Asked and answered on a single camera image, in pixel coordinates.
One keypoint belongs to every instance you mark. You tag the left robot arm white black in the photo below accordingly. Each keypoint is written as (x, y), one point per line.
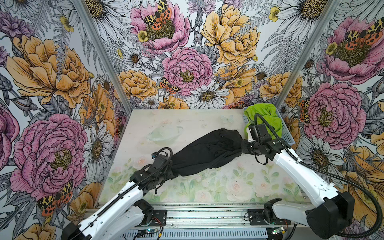
(127, 209)

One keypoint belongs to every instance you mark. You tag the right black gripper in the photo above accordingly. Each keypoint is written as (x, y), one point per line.
(244, 150)

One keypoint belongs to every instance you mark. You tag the light blue plastic basket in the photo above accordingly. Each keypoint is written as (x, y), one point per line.
(286, 135)

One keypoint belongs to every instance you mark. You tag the white vented cable duct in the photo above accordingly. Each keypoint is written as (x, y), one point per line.
(215, 234)

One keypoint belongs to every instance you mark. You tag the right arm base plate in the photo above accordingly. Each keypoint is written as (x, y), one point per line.
(256, 217)

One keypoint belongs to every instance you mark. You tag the aluminium corner post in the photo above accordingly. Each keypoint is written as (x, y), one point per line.
(319, 28)
(94, 35)

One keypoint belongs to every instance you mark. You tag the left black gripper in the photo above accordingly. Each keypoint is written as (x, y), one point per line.
(170, 174)

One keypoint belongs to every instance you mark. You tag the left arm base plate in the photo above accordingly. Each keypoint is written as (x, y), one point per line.
(156, 218)

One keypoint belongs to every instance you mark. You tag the left aluminium corner post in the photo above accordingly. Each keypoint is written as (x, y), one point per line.
(94, 35)

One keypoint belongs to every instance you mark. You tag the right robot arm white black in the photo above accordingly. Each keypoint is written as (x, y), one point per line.
(330, 211)

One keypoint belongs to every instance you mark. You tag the lime green towel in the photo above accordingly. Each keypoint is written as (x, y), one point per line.
(268, 112)

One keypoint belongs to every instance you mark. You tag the aluminium rail frame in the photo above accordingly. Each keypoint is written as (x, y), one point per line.
(204, 216)

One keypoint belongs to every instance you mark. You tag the black garment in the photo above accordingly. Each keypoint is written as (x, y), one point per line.
(211, 151)

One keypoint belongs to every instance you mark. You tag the right aluminium corner post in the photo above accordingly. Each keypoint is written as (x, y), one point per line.
(319, 28)

